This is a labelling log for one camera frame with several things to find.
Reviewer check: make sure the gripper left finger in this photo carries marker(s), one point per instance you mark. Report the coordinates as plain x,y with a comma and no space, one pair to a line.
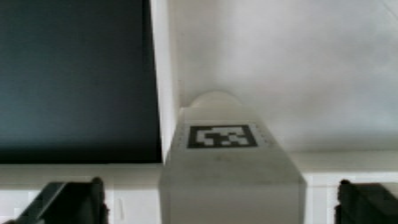
67,204

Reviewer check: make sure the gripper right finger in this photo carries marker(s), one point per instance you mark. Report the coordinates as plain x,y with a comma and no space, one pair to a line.
366,204

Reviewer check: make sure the white table leg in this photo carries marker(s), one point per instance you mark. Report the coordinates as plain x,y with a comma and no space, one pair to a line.
229,182

